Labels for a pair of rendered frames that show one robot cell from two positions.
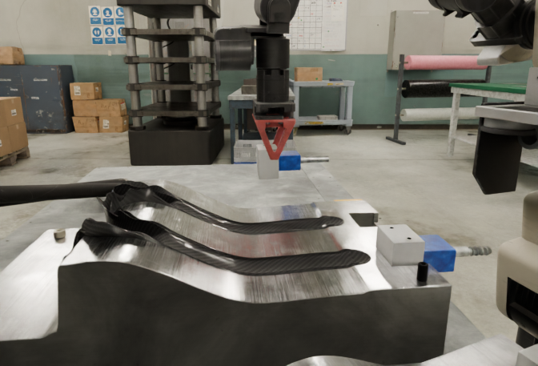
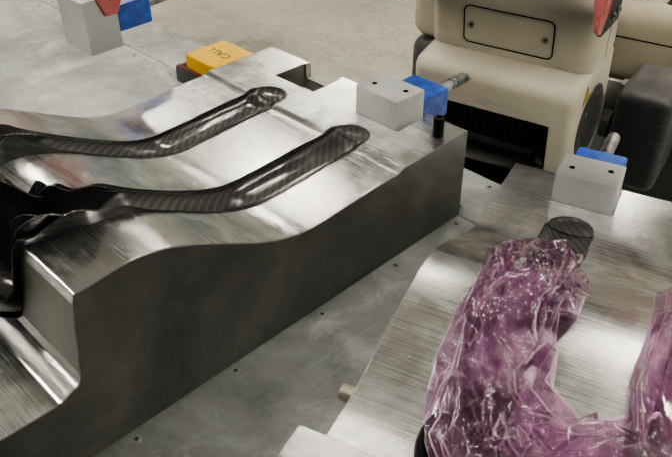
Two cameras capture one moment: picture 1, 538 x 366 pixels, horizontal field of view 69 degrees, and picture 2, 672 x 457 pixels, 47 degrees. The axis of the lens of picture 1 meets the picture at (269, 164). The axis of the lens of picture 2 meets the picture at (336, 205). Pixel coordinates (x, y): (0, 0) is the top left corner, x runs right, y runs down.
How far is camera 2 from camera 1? 0.31 m
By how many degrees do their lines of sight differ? 41
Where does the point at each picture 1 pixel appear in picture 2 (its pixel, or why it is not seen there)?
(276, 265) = (264, 181)
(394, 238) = (391, 96)
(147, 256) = (163, 232)
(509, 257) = (433, 71)
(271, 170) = (108, 35)
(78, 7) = not seen: outside the picture
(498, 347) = (522, 176)
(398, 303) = (426, 171)
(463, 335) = not seen: hidden behind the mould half
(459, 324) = not seen: hidden behind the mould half
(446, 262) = (440, 106)
